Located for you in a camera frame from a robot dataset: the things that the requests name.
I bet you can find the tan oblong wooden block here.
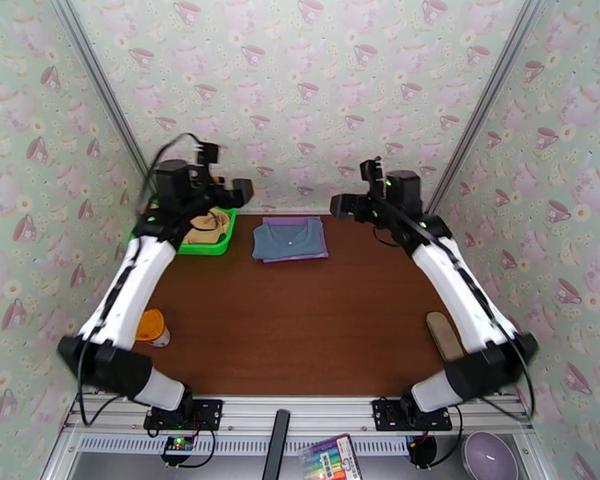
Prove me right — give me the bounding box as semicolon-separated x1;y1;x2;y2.
426;310;466;362

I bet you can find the pack of coloured markers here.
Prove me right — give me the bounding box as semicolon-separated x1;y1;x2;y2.
297;433;363;480

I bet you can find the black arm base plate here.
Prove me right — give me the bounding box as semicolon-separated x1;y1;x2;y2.
371;398;454;432
143;398;223;430

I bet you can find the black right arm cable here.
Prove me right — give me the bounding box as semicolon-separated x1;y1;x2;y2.
372;155;537;420

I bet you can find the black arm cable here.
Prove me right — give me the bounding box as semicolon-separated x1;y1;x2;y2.
77;132;203;427
372;155;537;420

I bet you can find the small circuit board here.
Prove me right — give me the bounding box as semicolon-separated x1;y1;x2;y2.
162;434;197;457

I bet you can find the orange-lidded white container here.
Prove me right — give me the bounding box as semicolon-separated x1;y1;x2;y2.
135;308;172;349

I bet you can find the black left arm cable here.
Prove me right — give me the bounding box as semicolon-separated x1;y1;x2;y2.
77;132;203;427

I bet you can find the green plastic basket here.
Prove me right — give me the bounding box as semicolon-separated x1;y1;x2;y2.
129;206;238;257

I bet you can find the white slotted cable duct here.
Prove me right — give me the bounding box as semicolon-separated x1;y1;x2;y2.
77;433;416;457

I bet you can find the black upright post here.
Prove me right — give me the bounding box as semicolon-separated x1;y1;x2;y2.
262;408;292;480

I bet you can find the aluminium corner post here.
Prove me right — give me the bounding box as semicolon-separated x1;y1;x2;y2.
47;0;161;197
423;0;554;222

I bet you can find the black base cable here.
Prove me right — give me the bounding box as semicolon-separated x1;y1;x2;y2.
427;401;463;469
177;427;217;470

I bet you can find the purple bowl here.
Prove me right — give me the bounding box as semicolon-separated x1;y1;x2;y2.
461;430;520;480

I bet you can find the beige garment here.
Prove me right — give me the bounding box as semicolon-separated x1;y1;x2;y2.
182;206;233;246

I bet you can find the aluminium front frame rail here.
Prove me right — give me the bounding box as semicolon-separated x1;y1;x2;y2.
62;392;536;436

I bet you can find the purple t-shirt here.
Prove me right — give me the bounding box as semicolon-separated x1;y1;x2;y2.
261;215;330;265

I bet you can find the blue tank top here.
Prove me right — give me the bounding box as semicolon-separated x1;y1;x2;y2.
251;217;329;261

